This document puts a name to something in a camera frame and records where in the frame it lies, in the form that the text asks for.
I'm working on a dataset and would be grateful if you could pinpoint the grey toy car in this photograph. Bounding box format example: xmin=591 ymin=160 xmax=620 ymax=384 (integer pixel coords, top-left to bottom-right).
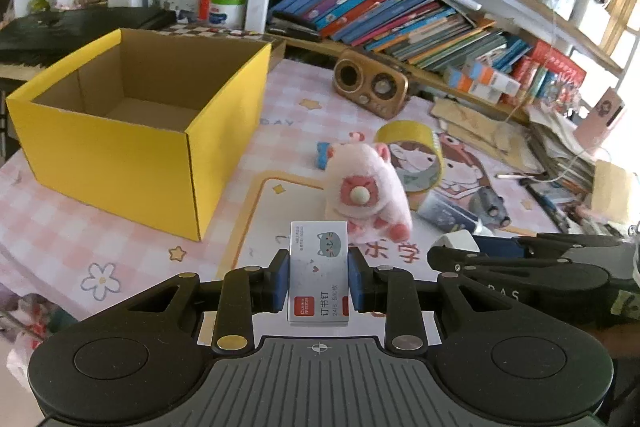
xmin=469 ymin=186 xmax=511 ymax=229

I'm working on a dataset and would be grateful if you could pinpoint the white staples box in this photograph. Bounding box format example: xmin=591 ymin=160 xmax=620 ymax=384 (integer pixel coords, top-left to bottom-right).
xmin=288 ymin=221 xmax=349 ymax=327

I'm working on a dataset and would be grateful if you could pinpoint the yellow tape roll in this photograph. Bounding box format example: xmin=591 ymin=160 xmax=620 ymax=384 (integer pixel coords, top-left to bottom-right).
xmin=374 ymin=120 xmax=442 ymax=194

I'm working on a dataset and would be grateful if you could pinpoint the white charger plug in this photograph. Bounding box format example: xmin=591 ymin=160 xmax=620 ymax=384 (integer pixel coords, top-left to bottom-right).
xmin=434 ymin=230 xmax=480 ymax=253

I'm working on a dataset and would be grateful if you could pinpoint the dark card pack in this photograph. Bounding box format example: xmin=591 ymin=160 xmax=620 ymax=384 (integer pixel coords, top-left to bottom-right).
xmin=416 ymin=192 xmax=480 ymax=233

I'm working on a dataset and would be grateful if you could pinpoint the pink plush pig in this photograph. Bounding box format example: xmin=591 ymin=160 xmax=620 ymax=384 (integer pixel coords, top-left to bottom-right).
xmin=323 ymin=133 xmax=412 ymax=245

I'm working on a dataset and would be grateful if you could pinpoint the blue small toy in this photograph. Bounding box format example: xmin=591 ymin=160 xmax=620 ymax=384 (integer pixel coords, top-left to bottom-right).
xmin=316 ymin=142 xmax=332 ymax=170

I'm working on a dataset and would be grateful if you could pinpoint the yellow cardboard box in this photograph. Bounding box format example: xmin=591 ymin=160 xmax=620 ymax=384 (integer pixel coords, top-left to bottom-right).
xmin=8 ymin=29 xmax=271 ymax=241

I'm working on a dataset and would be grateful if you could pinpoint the brown retro speaker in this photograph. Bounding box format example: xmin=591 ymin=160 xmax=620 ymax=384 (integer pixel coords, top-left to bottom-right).
xmin=333 ymin=49 xmax=411 ymax=120

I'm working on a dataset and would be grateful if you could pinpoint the checkered chess board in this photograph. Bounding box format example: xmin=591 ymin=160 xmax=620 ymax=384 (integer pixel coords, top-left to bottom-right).
xmin=158 ymin=23 xmax=274 ymax=42

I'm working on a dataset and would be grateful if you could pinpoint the white green lidded jar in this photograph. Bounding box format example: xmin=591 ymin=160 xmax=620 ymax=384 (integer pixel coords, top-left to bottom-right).
xmin=208 ymin=0 xmax=247 ymax=29

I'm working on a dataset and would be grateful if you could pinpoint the white pen holder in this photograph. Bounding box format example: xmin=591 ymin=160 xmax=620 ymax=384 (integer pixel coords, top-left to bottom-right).
xmin=160 ymin=0 xmax=200 ymax=24

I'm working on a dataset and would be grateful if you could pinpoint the black electronic keyboard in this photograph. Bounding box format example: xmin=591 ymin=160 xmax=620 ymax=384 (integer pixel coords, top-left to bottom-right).
xmin=0 ymin=8 xmax=176 ymax=81

